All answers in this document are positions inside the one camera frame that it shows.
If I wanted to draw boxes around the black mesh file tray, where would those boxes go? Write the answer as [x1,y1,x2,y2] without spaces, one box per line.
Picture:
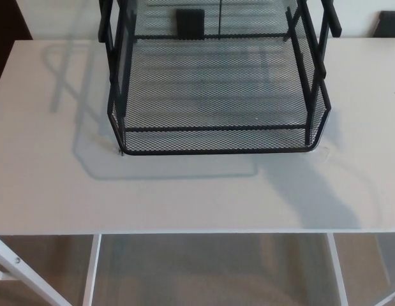
[97,0,341,157]

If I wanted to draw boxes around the white desk left leg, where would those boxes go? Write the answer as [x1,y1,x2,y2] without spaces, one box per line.
[0,235,63,306]

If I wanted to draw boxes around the dark brown cabinet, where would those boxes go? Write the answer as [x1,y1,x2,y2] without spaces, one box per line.
[0,0,34,96]

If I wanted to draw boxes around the black chair back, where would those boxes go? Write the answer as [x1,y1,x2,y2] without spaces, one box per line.
[372,11,395,38]

